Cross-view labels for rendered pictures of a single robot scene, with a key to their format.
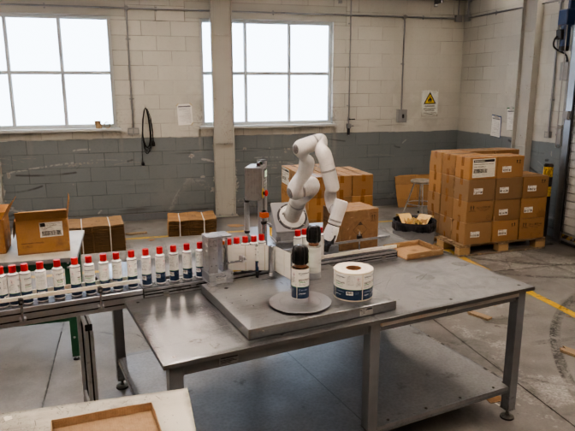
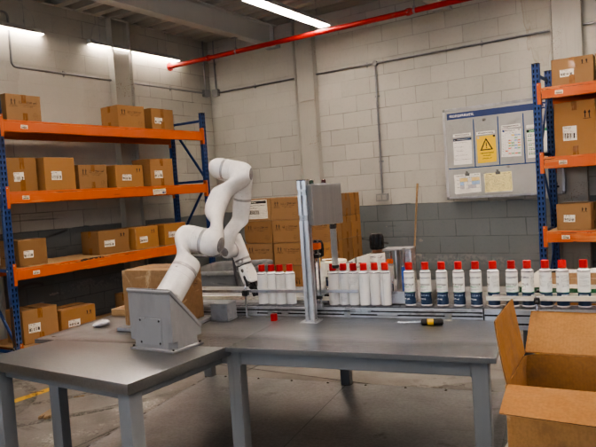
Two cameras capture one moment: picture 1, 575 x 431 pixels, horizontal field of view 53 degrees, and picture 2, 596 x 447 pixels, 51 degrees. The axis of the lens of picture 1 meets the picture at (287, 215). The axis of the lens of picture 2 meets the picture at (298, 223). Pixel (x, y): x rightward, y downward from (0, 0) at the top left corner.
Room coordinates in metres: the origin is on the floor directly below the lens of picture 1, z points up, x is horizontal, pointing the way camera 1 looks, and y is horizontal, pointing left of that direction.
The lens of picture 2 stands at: (5.35, 2.33, 1.45)
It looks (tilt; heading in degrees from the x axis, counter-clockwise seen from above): 3 degrees down; 229
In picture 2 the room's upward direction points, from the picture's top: 4 degrees counter-clockwise
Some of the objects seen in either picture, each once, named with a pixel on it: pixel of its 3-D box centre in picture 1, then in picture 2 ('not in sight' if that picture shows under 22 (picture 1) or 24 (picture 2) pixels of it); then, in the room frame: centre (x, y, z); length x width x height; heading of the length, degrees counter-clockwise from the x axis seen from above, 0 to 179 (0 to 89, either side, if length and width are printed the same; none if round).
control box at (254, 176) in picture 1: (256, 181); (321, 204); (3.33, 0.18, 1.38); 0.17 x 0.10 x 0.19; 171
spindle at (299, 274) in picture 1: (299, 273); (377, 257); (2.68, -0.06, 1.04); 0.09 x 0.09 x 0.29
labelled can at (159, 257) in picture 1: (160, 265); (458, 284); (2.98, 0.69, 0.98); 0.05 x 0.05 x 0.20
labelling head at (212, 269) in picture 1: (216, 257); (400, 275); (3.03, 0.39, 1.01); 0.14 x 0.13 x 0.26; 116
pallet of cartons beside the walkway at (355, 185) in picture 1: (324, 203); not in sight; (7.21, -0.47, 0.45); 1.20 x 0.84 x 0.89; 17
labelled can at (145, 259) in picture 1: (146, 267); (475, 284); (2.95, 0.75, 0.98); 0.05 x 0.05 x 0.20
